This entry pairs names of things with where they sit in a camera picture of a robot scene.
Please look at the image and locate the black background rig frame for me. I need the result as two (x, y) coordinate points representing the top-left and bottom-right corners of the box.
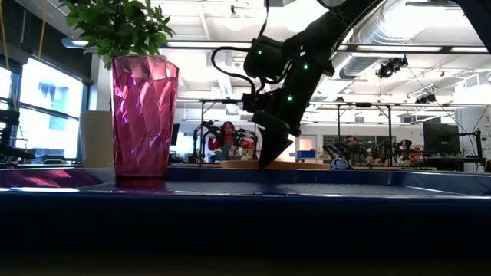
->
(336, 101), (393, 153)
(199, 98), (258, 160)

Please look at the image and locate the large window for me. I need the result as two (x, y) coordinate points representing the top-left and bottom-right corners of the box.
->
(0, 57), (84, 164)

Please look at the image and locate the person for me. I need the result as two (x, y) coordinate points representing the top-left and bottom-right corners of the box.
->
(337, 134), (369, 166)
(207, 121), (256, 161)

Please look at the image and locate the green plant in white pot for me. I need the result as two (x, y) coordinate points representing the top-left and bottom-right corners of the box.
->
(59, 0), (176, 169)

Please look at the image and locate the blue plastic tray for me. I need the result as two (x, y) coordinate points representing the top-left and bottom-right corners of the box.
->
(0, 166), (491, 256)

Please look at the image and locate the pink faceted plastic cup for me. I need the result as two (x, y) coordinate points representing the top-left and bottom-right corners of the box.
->
(110, 54), (180, 188)

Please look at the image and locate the orange plate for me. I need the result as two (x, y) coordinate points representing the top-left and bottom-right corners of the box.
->
(220, 159), (331, 171)

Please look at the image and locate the round white ceiling lamp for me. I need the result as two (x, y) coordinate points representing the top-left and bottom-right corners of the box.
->
(224, 11), (246, 31)

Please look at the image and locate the blue white round object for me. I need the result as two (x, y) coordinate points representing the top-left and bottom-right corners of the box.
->
(330, 157), (353, 171)

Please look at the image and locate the black computer monitor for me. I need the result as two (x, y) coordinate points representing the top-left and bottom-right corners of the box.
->
(423, 121), (461, 155)

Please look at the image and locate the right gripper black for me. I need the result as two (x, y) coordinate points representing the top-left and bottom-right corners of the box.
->
(241, 90), (308, 170)

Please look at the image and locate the long ceiling light strip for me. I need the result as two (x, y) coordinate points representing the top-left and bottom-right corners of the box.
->
(160, 40), (491, 54)

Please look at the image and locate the silver spiral ceiling duct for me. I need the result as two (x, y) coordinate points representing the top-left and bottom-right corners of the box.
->
(337, 0), (461, 80)

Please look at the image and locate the grey pendant lamp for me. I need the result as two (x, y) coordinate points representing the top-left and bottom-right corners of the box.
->
(61, 37), (91, 50)

